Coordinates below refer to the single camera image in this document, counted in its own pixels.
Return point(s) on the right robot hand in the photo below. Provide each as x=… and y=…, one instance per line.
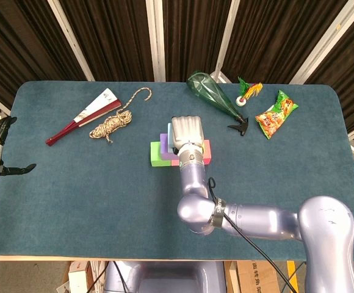
x=187, y=129

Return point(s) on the light blue foam cube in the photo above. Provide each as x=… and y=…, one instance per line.
x=169, y=135

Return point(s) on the purple foam cube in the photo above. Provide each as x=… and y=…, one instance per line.
x=164, y=146

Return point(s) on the red foam cube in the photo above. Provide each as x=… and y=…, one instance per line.
x=207, y=152

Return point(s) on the pink foam cube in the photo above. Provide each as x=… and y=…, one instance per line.
x=174, y=163

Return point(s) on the green foam cube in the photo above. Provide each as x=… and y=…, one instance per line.
x=155, y=155

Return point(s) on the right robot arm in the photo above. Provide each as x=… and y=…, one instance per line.
x=256, y=219

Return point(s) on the green plastic spray bottle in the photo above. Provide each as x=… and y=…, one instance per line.
x=210, y=91

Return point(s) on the feather shuttlecock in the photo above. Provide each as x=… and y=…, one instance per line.
x=241, y=101

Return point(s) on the orange green snack bag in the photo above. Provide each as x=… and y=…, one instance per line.
x=271, y=119

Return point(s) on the red and white folding fan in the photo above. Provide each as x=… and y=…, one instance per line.
x=100, y=102

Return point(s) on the dark brown curtain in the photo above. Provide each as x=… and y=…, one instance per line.
x=119, y=39

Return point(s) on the blue felt table cover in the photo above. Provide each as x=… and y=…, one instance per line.
x=103, y=213

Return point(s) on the white and red carton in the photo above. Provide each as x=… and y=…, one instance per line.
x=77, y=276

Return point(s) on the grey robot torso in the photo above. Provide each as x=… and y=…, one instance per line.
x=164, y=277

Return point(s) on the brown cardboard box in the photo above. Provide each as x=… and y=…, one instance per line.
x=256, y=277

